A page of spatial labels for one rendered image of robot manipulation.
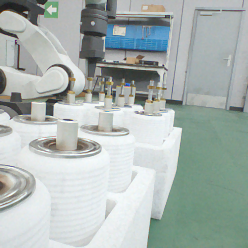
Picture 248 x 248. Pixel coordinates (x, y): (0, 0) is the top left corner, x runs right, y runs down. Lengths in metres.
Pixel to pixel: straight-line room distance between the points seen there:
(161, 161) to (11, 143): 0.38
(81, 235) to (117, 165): 0.12
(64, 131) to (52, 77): 0.84
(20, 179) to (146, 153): 0.45
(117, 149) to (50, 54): 0.86
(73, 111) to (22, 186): 0.55
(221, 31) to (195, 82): 1.16
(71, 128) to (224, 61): 5.65
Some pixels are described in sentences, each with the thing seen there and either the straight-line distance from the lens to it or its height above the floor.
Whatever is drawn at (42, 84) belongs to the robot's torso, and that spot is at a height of 0.29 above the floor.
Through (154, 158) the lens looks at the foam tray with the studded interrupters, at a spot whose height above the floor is 0.15.
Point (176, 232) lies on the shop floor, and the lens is 0.63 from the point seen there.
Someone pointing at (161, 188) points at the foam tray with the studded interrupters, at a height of 0.08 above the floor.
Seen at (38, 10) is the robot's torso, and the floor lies 0.62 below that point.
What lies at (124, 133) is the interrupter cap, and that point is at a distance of 0.35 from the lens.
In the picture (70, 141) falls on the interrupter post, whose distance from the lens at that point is 0.26.
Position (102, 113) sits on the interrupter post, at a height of 0.28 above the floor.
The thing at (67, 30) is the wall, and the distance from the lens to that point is 6.74.
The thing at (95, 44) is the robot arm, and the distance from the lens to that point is 0.82.
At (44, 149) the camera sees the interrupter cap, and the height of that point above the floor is 0.25.
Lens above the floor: 0.32
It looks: 9 degrees down
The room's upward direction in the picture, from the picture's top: 6 degrees clockwise
